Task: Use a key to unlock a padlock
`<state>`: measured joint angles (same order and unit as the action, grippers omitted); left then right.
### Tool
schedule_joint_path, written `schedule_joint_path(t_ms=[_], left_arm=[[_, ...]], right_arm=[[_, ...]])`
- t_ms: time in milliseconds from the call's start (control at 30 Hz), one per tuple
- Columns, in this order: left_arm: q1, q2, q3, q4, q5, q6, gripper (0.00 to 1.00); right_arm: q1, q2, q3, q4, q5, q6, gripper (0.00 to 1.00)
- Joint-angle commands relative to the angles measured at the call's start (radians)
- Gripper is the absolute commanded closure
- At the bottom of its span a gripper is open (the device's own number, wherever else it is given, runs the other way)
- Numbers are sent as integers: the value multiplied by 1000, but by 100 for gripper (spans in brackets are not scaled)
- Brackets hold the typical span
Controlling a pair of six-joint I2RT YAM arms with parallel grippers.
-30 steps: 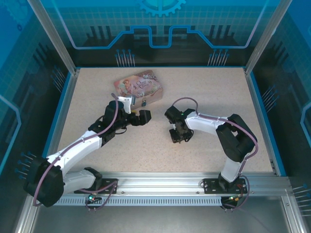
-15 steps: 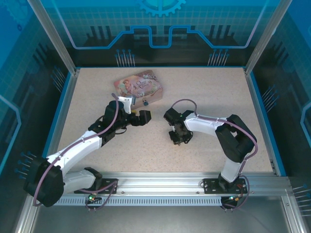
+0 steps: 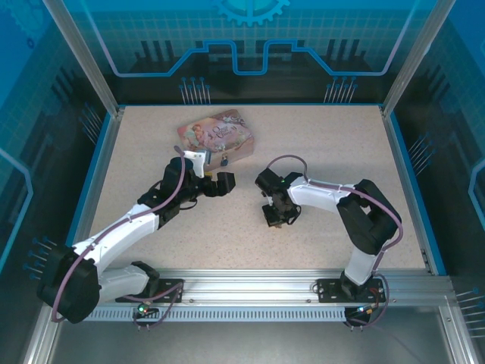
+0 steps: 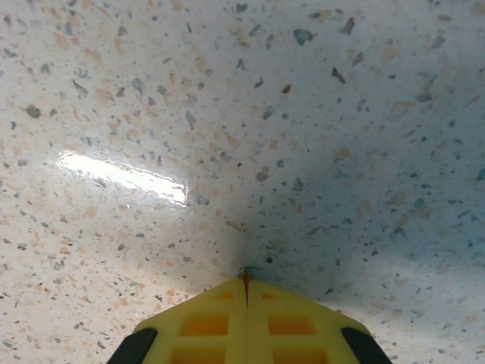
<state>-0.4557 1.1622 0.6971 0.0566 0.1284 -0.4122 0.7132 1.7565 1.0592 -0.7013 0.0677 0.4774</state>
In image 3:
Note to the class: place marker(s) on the small blue padlock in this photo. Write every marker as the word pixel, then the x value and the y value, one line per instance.
pixel 224 159

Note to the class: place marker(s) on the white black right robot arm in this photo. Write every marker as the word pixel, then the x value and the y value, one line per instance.
pixel 322 195

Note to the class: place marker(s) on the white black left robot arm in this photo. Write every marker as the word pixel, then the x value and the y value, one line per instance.
pixel 113 235

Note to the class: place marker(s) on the connector with green light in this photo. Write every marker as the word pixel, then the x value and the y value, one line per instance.
pixel 365 310
pixel 144 309

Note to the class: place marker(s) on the grey sheet metal shelf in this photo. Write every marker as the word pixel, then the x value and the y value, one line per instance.
pixel 246 345

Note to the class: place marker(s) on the aluminium mounting rail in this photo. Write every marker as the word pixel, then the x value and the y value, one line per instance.
pixel 246 288

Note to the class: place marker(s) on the aluminium side rail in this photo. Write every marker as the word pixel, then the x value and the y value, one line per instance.
pixel 97 170
pixel 406 189

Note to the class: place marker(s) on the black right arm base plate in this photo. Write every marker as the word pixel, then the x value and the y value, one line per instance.
pixel 329 290

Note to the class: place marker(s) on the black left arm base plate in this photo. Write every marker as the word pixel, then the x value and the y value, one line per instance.
pixel 172 282

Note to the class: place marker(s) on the aluminium frame post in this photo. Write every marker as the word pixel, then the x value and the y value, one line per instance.
pixel 412 57
pixel 88 57

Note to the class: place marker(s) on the silver metal bracket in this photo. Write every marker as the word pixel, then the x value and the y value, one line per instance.
pixel 426 261

